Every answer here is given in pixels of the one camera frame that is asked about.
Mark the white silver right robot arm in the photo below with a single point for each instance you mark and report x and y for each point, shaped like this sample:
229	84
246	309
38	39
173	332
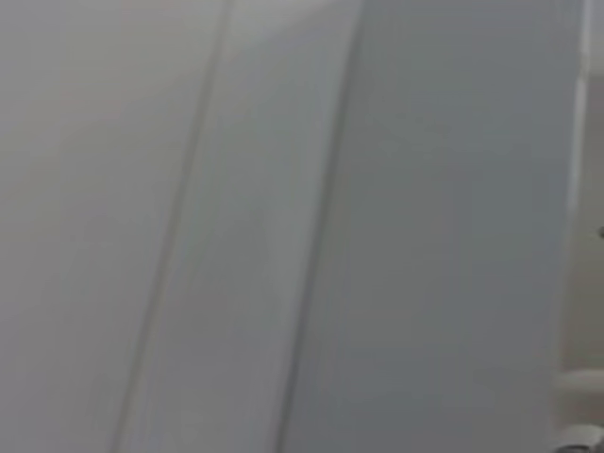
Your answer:
585	383

